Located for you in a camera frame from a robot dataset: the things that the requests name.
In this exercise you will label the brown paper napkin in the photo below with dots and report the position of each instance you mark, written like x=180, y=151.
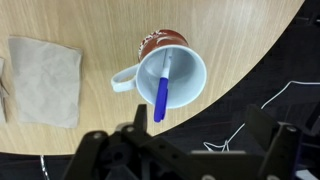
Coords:
x=46, y=83

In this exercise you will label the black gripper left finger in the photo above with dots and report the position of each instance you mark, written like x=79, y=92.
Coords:
x=100, y=153

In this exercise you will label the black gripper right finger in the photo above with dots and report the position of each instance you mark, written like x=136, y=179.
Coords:
x=283, y=150

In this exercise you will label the blue white marker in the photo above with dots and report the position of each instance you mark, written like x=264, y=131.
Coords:
x=161, y=100

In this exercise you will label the red white ceramic mug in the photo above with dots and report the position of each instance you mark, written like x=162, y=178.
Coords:
x=186, y=83

